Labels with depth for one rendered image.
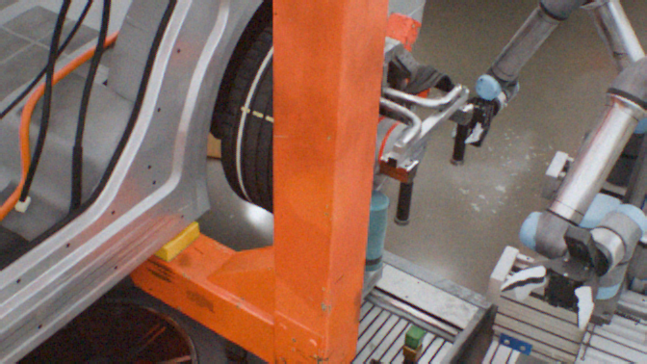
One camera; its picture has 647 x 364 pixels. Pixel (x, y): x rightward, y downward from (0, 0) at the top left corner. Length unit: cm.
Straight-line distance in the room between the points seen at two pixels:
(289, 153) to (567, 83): 301
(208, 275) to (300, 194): 55
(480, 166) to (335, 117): 228
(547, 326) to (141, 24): 132
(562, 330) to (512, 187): 161
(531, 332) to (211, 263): 87
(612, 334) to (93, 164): 135
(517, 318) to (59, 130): 129
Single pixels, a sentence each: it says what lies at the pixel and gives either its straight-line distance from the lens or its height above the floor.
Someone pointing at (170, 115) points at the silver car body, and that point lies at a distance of 207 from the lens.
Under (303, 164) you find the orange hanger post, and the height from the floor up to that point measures 122.
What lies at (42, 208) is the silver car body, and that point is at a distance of 233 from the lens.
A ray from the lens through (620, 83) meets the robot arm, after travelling 177.
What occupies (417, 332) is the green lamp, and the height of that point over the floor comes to 66.
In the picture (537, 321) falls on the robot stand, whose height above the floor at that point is 68.
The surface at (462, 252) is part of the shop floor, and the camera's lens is 335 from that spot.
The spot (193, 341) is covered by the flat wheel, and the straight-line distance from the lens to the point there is 232.
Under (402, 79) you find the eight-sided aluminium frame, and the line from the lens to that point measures 259.
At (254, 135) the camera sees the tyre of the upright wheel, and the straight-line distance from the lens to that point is 225.
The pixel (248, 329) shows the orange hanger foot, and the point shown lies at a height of 61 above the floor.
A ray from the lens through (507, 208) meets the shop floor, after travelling 361.
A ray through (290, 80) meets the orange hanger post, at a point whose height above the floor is 141.
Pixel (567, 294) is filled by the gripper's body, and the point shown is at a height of 121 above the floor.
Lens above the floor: 225
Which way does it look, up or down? 39 degrees down
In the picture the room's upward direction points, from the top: 2 degrees clockwise
